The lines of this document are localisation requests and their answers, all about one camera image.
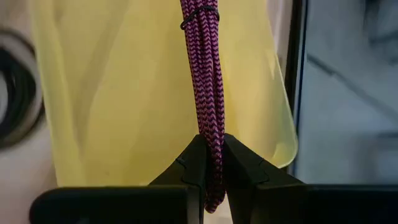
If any black cable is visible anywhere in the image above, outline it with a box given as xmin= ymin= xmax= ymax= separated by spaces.
xmin=0 ymin=27 xmax=46 ymax=150

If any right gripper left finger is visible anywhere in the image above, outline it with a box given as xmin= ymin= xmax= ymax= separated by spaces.
xmin=148 ymin=133 xmax=208 ymax=224

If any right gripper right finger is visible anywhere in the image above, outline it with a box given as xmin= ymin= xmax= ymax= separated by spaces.
xmin=223 ymin=133 xmax=305 ymax=224

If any translucent yellow plastic bin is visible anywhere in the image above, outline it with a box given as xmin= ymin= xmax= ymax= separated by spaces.
xmin=29 ymin=0 xmax=299 ymax=187

